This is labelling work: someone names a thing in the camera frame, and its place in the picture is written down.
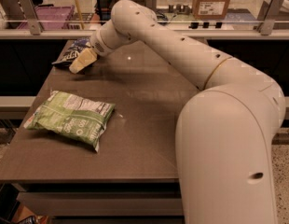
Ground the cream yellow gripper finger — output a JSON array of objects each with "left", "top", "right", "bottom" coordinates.
[{"left": 69, "top": 48, "right": 97, "bottom": 74}]

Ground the blue chip bag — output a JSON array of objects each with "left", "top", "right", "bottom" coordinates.
[{"left": 52, "top": 37, "right": 90, "bottom": 67}]

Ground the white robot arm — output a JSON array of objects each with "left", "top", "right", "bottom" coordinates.
[{"left": 70, "top": 0, "right": 285, "bottom": 224}]

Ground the green chip bag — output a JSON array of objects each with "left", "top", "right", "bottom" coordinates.
[{"left": 24, "top": 91, "right": 115, "bottom": 152}]

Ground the purple plastic crate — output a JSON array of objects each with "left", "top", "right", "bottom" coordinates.
[{"left": 17, "top": 5, "right": 76, "bottom": 31}]

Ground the brown table with drawers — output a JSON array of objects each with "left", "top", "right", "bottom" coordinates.
[{"left": 0, "top": 42, "right": 196, "bottom": 224}]

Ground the cardboard box with label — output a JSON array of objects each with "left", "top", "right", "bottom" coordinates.
[{"left": 192, "top": 0, "right": 230, "bottom": 20}]

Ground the grey metal railing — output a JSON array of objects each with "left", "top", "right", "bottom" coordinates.
[{"left": 0, "top": 14, "right": 289, "bottom": 40}]

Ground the yellow broom handle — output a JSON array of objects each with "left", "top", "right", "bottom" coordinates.
[{"left": 74, "top": 0, "right": 85, "bottom": 30}]

